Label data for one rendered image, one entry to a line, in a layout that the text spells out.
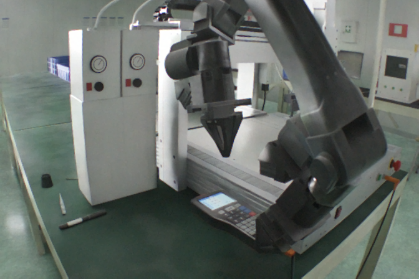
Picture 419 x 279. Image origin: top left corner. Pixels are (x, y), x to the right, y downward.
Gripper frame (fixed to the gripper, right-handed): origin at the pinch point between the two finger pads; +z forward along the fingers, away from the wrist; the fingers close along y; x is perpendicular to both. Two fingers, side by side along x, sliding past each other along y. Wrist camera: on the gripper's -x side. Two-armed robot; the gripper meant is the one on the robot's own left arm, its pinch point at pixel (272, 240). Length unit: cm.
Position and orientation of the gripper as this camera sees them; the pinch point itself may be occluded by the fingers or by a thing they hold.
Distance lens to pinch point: 53.5
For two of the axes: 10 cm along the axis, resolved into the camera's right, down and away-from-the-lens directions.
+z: -3.5, 7.2, 6.0
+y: -7.7, 1.4, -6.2
